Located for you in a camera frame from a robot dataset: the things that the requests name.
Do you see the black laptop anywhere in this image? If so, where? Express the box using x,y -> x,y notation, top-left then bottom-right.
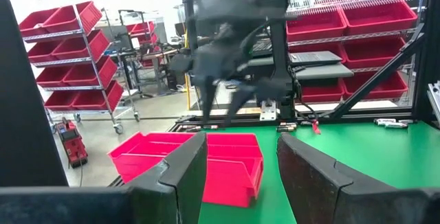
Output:
288,50 -> 344,66

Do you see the distant wire shelf rack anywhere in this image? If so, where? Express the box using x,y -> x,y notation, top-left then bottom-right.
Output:
118,8 -> 162,69

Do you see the red shelf bin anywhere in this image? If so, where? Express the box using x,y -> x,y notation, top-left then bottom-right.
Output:
71,80 -> 124,112
41,0 -> 103,35
27,40 -> 65,64
342,0 -> 419,36
287,9 -> 347,43
35,65 -> 74,89
63,56 -> 118,89
43,89 -> 83,112
343,71 -> 409,100
288,41 -> 344,55
343,35 -> 407,70
19,7 -> 61,38
298,78 -> 346,103
51,30 -> 111,63

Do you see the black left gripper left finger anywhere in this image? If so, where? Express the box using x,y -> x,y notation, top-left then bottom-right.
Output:
122,131 -> 209,224

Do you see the black monitor pole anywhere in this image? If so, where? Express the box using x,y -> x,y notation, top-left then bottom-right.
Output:
180,0 -> 199,55

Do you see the green table mat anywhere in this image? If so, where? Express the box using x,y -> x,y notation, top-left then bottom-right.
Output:
197,120 -> 440,224

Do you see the black partition panel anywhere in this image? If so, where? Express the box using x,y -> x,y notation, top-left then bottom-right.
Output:
0,0 -> 69,188

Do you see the yellow cable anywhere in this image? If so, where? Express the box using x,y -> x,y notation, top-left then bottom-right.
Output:
184,27 -> 192,111

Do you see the red plastic bin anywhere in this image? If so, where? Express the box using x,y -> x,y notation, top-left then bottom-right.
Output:
107,131 -> 265,209

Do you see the red floor machine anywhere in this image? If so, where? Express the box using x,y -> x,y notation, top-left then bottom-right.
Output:
54,116 -> 89,169

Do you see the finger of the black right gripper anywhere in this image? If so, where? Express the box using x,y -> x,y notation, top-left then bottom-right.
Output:
197,75 -> 221,126
223,85 -> 258,128

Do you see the grey standing desk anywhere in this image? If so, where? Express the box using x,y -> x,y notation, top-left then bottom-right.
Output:
247,50 -> 355,81

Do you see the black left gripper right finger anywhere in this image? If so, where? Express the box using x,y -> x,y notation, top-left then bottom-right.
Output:
276,133 -> 426,224

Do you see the silver mounting bracket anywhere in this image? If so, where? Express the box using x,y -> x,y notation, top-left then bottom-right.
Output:
259,100 -> 278,122

